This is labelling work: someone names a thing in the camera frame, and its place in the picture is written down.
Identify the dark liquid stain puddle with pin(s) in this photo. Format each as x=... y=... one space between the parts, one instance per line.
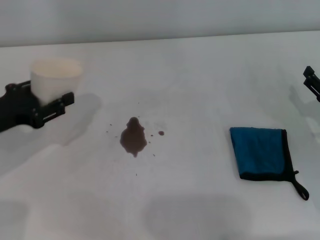
x=132 y=137

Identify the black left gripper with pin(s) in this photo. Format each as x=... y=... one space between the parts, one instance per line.
x=15 y=110

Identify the blue rag with black trim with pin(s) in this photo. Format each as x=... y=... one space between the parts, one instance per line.
x=260 y=152

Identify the small dark liquid droplet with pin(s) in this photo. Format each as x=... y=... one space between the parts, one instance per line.
x=161 y=133

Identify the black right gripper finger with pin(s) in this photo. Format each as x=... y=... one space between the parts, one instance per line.
x=312 y=80

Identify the white paper cup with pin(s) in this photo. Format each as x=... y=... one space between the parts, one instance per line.
x=56 y=80

